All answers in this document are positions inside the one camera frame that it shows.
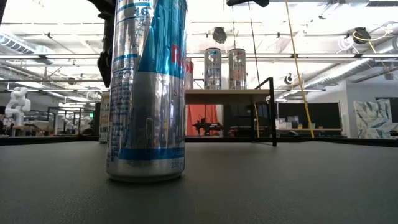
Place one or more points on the black table mat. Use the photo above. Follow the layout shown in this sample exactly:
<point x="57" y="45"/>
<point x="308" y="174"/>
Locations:
<point x="248" y="186"/>

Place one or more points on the black box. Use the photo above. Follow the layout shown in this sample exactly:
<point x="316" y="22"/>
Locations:
<point x="96" y="121"/>

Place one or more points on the silver Celsius can orange print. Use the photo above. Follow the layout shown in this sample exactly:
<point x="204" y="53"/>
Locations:
<point x="237" y="70"/>

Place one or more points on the orange fabric panel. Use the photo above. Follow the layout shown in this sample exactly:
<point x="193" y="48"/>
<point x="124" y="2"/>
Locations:
<point x="199" y="113"/>

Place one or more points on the wooden shelf black metal legs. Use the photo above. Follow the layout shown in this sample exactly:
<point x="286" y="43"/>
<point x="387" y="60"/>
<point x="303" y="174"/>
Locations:
<point x="227" y="96"/>

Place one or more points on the Red Bull Sugarfree can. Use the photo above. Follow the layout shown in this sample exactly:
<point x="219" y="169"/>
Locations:
<point x="146" y="109"/>

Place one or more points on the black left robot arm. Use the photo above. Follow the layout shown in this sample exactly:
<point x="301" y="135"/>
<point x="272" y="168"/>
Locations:
<point x="104" y="6"/>

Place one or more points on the white teal patterned tarp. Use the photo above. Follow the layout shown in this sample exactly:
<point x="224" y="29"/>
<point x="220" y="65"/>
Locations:
<point x="373" y="119"/>

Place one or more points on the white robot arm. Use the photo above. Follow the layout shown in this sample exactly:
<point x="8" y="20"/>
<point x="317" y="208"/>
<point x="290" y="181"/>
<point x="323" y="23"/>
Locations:
<point x="18" y="105"/>

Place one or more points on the silver Celsius can blue print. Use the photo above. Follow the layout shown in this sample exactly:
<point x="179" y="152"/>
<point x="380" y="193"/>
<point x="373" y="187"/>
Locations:
<point x="213" y="71"/>

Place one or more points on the silver ventilation duct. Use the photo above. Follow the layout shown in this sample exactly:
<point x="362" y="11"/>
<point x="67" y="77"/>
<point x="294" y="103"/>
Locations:
<point x="351" y="70"/>

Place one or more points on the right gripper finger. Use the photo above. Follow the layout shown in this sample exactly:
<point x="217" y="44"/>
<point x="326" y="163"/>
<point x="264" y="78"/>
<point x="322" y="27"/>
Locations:
<point x="262" y="3"/>

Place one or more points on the small black robot device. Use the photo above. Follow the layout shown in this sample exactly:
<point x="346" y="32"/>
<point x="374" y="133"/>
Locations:
<point x="206" y="127"/>

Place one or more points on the slim silver can red print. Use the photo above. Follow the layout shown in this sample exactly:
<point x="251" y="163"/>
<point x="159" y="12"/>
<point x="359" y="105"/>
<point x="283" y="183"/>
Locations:
<point x="104" y="115"/>

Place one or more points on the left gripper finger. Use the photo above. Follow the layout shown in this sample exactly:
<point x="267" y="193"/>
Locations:
<point x="105" y="70"/>

